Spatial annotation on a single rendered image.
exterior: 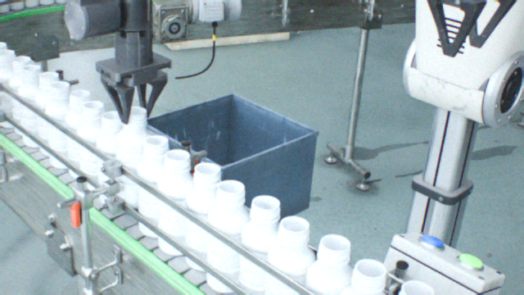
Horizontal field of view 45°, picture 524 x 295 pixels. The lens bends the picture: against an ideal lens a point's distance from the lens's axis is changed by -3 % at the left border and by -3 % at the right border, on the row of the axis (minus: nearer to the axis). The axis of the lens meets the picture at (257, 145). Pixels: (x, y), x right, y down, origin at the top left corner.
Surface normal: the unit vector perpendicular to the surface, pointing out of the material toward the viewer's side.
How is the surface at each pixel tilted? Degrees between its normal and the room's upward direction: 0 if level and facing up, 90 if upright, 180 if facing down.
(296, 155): 90
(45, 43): 90
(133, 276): 90
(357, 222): 0
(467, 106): 111
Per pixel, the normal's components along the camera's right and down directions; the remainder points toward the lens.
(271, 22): 0.44, 0.42
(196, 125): 0.69, 0.36
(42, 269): 0.06, -0.90
